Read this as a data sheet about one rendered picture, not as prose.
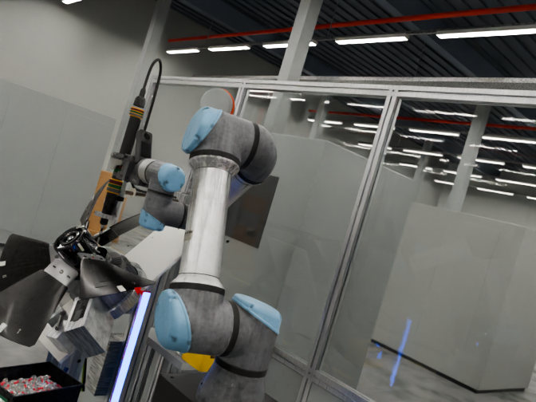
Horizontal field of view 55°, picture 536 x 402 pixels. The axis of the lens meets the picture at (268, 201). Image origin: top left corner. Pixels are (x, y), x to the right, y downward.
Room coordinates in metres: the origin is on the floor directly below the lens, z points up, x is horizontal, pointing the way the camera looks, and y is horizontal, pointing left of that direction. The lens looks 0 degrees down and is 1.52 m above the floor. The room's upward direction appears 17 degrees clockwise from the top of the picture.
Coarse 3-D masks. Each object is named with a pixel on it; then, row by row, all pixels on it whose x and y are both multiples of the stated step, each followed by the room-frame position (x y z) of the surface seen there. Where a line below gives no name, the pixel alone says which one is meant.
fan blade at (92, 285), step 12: (84, 264) 1.59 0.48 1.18; (96, 264) 1.61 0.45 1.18; (108, 264) 1.65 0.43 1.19; (84, 276) 1.52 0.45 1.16; (96, 276) 1.53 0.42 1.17; (108, 276) 1.54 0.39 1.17; (120, 276) 1.57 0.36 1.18; (132, 276) 1.59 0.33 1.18; (84, 288) 1.47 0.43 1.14; (96, 288) 1.47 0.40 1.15; (108, 288) 1.48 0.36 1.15; (132, 288) 1.50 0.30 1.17
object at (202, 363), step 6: (186, 354) 1.59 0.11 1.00; (192, 354) 1.57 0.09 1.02; (198, 354) 1.55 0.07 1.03; (186, 360) 1.58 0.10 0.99; (192, 360) 1.56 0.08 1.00; (198, 360) 1.54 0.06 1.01; (204, 360) 1.53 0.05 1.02; (210, 360) 1.55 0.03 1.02; (192, 366) 1.56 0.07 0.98; (198, 366) 1.54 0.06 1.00; (204, 366) 1.54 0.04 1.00; (210, 366) 1.55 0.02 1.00
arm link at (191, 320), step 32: (192, 128) 1.16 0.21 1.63; (224, 128) 1.14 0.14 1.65; (256, 128) 1.20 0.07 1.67; (192, 160) 1.14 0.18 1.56; (224, 160) 1.13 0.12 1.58; (192, 192) 1.13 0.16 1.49; (224, 192) 1.13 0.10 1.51; (192, 224) 1.09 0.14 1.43; (224, 224) 1.12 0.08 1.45; (192, 256) 1.07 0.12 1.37; (192, 288) 1.03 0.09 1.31; (224, 288) 1.08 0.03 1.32; (160, 320) 1.04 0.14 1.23; (192, 320) 1.00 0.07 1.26; (224, 320) 1.04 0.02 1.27; (192, 352) 1.03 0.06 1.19
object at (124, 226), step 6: (132, 216) 1.70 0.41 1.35; (138, 216) 1.73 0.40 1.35; (120, 222) 1.71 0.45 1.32; (126, 222) 1.74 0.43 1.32; (132, 222) 1.77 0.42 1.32; (138, 222) 1.81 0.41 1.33; (114, 228) 1.75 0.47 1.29; (120, 228) 1.77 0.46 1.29; (126, 228) 1.80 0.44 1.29; (132, 228) 1.83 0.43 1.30; (120, 234) 1.82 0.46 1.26
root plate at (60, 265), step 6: (54, 264) 1.68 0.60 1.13; (60, 264) 1.69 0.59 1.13; (66, 264) 1.70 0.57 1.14; (48, 270) 1.67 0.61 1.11; (54, 270) 1.67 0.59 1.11; (66, 270) 1.69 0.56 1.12; (72, 270) 1.70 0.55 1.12; (54, 276) 1.66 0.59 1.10; (60, 276) 1.67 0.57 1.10; (66, 276) 1.68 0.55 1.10; (72, 276) 1.69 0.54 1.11; (66, 282) 1.67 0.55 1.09
